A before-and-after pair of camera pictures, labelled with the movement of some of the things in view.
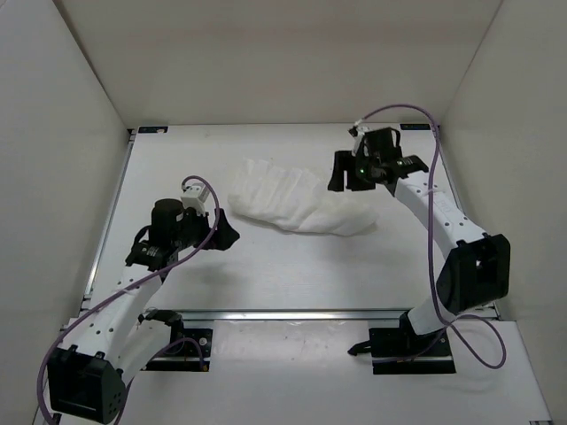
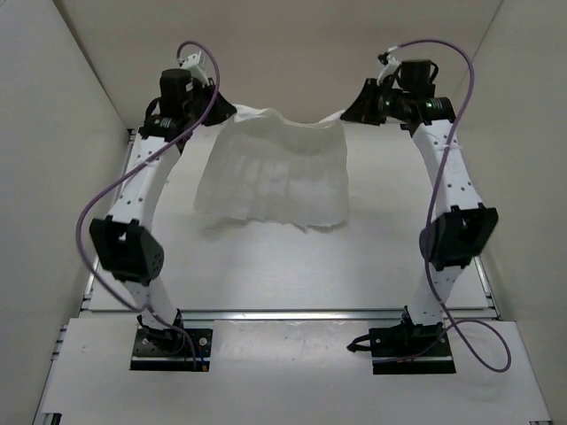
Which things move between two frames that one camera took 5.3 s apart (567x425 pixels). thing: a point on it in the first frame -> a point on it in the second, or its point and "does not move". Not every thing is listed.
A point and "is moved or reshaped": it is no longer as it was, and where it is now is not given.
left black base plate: [184, 355] does not move
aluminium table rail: [291, 315] does not move
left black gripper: [224, 234] -> [222, 111]
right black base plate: [392, 344] does not move
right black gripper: [345, 161] -> [362, 110]
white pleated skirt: [285, 197] is moved or reshaped
